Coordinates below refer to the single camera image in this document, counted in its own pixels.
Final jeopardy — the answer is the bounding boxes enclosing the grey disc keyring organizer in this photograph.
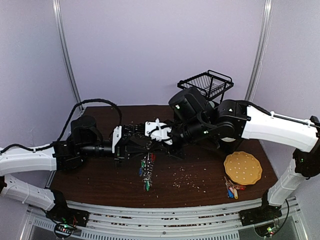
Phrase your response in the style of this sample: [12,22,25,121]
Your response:
[139,141,156,191]

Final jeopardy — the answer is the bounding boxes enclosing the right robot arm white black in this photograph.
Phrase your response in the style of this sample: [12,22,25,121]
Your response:
[145,87,320,221]

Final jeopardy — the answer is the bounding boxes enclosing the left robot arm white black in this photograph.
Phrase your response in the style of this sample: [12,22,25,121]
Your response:
[0,115,148,222]

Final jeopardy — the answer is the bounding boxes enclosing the yellow dotted plate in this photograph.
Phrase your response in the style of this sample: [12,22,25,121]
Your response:
[223,151,263,186]

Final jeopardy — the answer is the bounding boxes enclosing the blue key tag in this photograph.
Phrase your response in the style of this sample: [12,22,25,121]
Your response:
[227,189,234,199]

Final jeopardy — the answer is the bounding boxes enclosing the yellow key tag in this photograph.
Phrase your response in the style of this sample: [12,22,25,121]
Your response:
[232,188,239,199]

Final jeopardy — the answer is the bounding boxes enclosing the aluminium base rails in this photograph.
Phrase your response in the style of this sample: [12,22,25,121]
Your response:
[21,196,307,240]

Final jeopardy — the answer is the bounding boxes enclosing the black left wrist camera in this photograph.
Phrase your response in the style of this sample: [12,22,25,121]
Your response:
[121,123,145,138]

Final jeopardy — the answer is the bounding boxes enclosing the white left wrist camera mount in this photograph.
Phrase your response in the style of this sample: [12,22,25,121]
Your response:
[111,125,122,154]

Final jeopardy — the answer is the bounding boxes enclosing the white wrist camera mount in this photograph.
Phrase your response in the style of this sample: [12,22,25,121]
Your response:
[111,125,122,154]
[144,118,173,145]

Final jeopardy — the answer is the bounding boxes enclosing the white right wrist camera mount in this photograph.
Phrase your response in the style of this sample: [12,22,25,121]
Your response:
[144,118,173,145]

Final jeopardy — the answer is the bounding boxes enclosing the black wire dish rack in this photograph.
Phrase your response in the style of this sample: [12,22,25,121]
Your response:
[177,69,234,103]

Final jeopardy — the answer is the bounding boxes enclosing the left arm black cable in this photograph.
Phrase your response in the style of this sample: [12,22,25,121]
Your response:
[56,98,123,143]

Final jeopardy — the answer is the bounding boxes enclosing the right aluminium frame post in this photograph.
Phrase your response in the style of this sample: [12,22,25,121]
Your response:
[245,0,274,102]

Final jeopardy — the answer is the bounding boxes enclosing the aluminium corner frame post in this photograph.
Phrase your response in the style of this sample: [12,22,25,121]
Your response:
[52,0,81,103]

